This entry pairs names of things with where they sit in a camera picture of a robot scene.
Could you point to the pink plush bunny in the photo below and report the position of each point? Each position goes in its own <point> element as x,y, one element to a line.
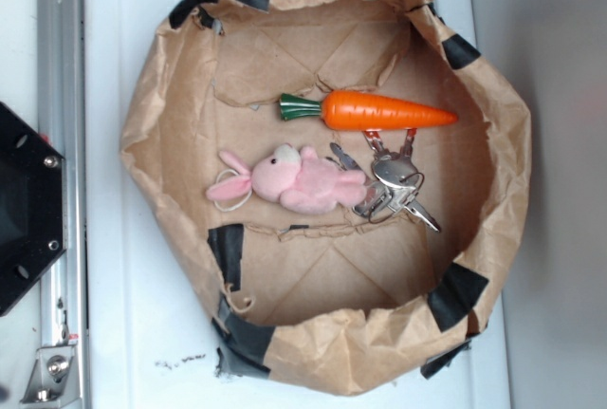
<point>298,180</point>

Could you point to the orange plastic toy carrot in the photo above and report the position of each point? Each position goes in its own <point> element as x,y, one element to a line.
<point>345,110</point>

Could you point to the silver key bunch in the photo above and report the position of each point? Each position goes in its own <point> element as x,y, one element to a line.
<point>395,182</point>

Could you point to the brown paper bag bin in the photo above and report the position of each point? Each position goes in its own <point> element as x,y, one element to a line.
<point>330,302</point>

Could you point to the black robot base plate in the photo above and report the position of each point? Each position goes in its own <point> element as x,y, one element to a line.
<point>32,208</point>

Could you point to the aluminium extrusion rail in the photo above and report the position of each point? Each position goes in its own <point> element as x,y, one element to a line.
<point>61,119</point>

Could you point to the metal corner bracket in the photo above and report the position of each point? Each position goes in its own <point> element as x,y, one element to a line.
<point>54,381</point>

